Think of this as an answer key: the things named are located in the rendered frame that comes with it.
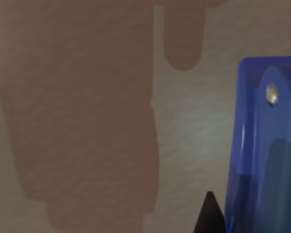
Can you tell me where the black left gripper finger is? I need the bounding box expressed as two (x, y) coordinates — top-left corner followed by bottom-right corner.
(193, 191), (226, 233)

